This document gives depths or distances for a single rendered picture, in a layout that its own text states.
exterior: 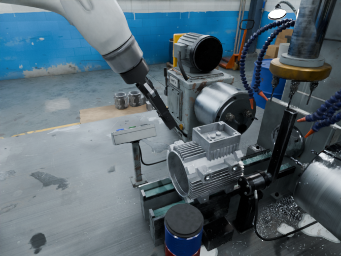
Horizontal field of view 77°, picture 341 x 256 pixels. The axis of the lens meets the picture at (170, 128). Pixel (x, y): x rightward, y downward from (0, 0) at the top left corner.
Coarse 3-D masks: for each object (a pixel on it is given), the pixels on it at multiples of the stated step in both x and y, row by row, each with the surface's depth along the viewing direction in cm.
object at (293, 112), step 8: (288, 112) 59; (296, 112) 58; (288, 120) 59; (280, 128) 62; (288, 128) 60; (280, 136) 63; (288, 136) 62; (280, 144) 64; (272, 152) 67; (280, 152) 64; (272, 160) 68; (280, 160) 66; (272, 168) 68; (272, 176) 69
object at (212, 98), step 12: (216, 84) 106; (228, 84) 106; (204, 96) 104; (216, 96) 99; (228, 96) 95; (240, 96) 96; (204, 108) 102; (216, 108) 96; (228, 108) 96; (240, 108) 99; (204, 120) 104; (216, 120) 97; (228, 120) 96; (240, 120) 103; (252, 120) 106; (240, 132) 107
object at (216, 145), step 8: (200, 128) 73; (208, 128) 74; (216, 128) 76; (224, 128) 75; (192, 136) 73; (200, 136) 68; (208, 136) 71; (216, 136) 71; (224, 136) 73; (232, 136) 67; (240, 136) 69; (200, 144) 69; (208, 144) 65; (216, 144) 66; (224, 144) 67; (232, 144) 69; (208, 152) 66; (216, 152) 67; (224, 152) 68; (232, 152) 70; (208, 160) 67
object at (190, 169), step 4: (172, 144) 73; (168, 148) 74; (172, 148) 72; (236, 152) 69; (240, 152) 70; (236, 156) 69; (240, 156) 69; (188, 168) 63; (192, 168) 63; (188, 172) 63; (192, 172) 63; (236, 184) 76; (188, 200) 69; (192, 200) 69
